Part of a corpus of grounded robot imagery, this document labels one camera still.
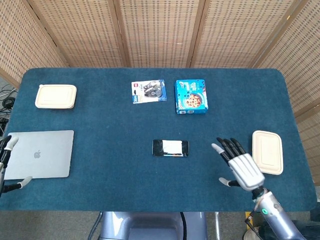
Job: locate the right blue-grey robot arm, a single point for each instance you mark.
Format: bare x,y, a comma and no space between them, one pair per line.
276,215

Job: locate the black smartphone with teal back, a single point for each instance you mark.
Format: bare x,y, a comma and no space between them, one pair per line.
170,148

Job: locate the blue cookie box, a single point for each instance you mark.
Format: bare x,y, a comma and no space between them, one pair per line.
191,96

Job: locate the blue-grey robot torso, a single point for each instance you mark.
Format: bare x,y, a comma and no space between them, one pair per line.
152,226

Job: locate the silver apple laptop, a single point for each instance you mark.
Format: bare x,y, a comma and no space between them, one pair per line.
40,154

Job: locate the correction tape blister pack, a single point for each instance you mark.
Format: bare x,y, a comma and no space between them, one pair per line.
149,91

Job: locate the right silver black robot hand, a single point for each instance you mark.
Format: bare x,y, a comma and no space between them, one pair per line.
246,168

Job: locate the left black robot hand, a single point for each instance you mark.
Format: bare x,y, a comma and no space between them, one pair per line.
5,150

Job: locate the blue table mat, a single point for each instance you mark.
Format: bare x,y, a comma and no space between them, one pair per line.
125,175

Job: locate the beige lidded food container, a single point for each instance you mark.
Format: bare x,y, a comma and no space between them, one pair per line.
55,96
267,152

